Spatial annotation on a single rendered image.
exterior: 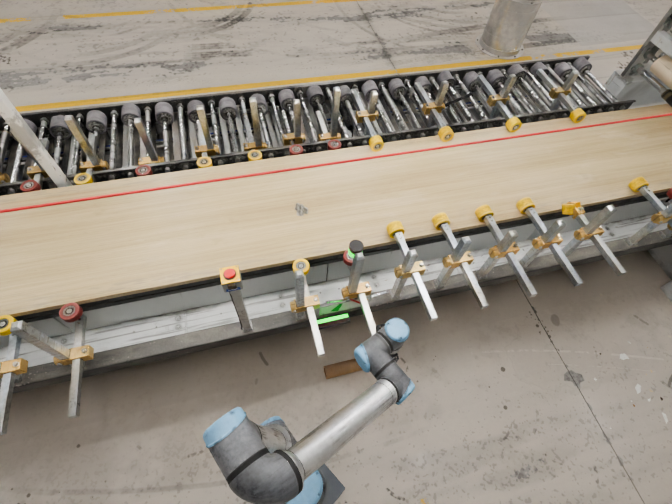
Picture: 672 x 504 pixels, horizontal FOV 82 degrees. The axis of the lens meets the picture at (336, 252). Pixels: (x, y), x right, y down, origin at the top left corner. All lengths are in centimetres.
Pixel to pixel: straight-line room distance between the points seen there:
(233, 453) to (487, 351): 213
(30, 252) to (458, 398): 245
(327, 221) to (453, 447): 153
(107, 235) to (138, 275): 29
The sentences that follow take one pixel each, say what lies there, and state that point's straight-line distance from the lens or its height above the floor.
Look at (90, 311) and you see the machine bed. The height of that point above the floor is 79.
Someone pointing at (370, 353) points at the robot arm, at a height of 118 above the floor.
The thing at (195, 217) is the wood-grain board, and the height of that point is 90.
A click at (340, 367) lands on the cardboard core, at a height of 8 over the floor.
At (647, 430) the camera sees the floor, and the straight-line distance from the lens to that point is 329.
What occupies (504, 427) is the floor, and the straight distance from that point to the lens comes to 279.
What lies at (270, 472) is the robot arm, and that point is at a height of 144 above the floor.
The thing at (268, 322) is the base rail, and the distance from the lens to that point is 195.
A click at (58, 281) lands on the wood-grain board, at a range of 211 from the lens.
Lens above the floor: 250
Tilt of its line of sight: 57 degrees down
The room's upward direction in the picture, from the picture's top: 7 degrees clockwise
